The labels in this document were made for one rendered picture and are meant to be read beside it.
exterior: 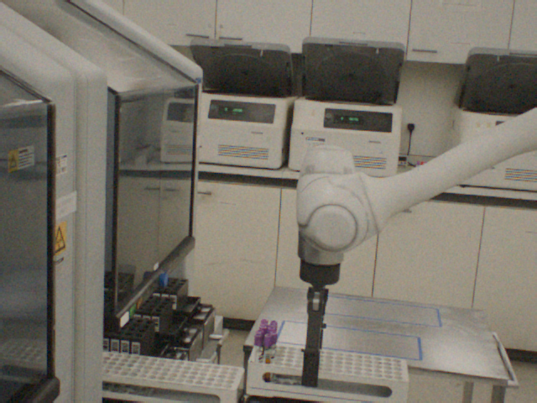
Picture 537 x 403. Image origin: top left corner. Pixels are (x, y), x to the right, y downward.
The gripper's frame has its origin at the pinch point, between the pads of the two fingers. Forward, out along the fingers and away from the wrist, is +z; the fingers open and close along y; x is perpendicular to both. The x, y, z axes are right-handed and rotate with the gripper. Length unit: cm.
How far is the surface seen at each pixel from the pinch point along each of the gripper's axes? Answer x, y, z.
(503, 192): -79, 227, 2
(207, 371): 20.5, 2.0, 5.4
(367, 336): -11.7, 40.2, 9.6
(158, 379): 28.8, -4.4, 5.2
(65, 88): 38, -26, -50
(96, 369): 38.2, -11.5, 1.0
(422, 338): -25, 42, 10
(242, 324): 48, 234, 88
